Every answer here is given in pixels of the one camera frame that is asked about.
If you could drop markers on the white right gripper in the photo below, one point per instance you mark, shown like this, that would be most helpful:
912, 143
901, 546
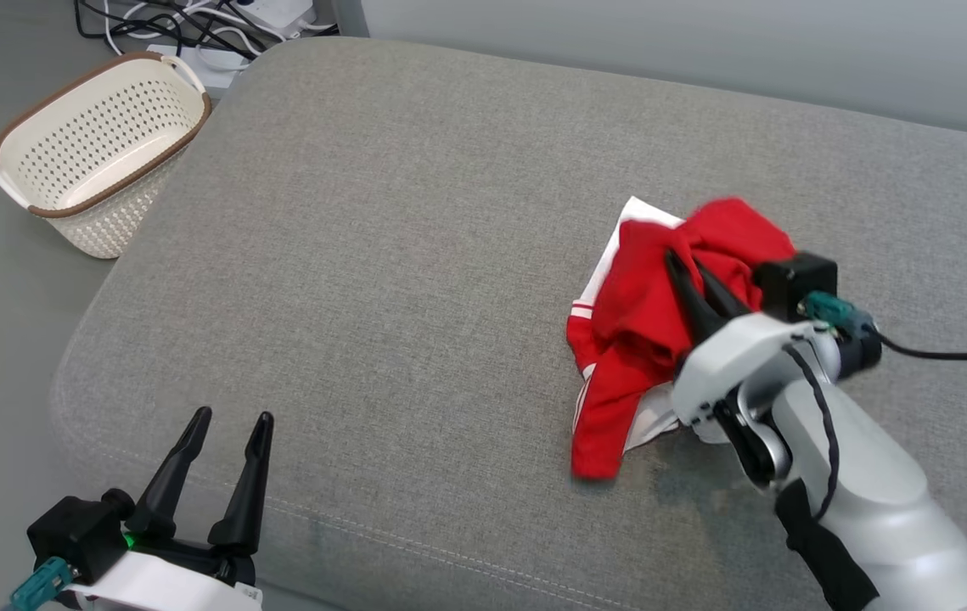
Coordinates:
746, 356

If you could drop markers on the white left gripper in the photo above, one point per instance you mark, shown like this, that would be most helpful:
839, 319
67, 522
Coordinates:
169, 585

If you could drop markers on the red white striped jersey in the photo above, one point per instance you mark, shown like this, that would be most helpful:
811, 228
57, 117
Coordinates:
636, 331

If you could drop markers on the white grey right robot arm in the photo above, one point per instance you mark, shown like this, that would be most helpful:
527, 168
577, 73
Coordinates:
874, 492

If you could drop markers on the cream perforated laundry basket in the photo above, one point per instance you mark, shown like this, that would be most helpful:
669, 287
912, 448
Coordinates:
101, 144

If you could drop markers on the white power strip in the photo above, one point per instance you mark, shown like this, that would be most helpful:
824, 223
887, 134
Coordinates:
211, 68
275, 13

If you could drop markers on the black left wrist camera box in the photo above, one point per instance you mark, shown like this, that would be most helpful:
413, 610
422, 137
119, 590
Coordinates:
75, 530

